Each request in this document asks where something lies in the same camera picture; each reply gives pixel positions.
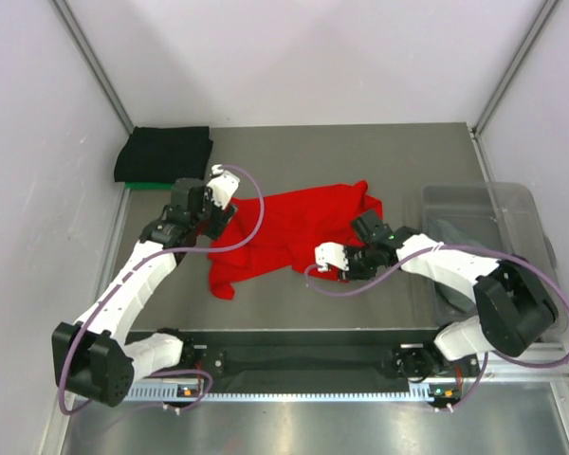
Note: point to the grey t shirt in bin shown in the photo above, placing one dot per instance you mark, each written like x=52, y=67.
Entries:
x=452, y=268

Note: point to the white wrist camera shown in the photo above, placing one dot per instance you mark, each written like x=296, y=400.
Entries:
x=223, y=185
x=332, y=256

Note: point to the clear plastic bin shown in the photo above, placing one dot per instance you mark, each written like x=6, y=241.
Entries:
x=499, y=216

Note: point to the right corner aluminium post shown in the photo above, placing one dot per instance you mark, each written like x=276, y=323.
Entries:
x=537, y=24

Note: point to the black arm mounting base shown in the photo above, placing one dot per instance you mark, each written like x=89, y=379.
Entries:
x=320, y=360

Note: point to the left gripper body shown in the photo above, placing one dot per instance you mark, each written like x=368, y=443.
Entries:
x=212, y=219

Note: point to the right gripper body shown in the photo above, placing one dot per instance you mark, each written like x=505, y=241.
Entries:
x=362, y=264

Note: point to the folded green t shirt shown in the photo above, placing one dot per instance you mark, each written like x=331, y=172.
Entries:
x=147, y=186

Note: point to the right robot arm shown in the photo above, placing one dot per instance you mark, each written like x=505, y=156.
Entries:
x=513, y=308

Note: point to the folded black t shirt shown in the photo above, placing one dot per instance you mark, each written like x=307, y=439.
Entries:
x=163, y=155

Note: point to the corner aluminium post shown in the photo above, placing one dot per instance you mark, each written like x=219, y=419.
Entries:
x=537, y=24
x=74, y=29

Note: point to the red t shirt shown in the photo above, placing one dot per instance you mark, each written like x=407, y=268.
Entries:
x=294, y=224

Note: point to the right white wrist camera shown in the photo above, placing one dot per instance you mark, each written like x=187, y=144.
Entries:
x=332, y=256

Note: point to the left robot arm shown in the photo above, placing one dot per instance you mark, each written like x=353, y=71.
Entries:
x=91, y=356

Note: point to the aluminium frame rail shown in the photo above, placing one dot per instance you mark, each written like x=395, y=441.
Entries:
x=539, y=360

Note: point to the grey slotted cable duct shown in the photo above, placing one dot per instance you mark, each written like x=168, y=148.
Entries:
x=187, y=392

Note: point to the left corner aluminium post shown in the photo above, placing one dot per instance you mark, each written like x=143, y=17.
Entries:
x=74, y=29

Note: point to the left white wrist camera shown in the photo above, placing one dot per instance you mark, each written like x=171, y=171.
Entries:
x=223, y=185

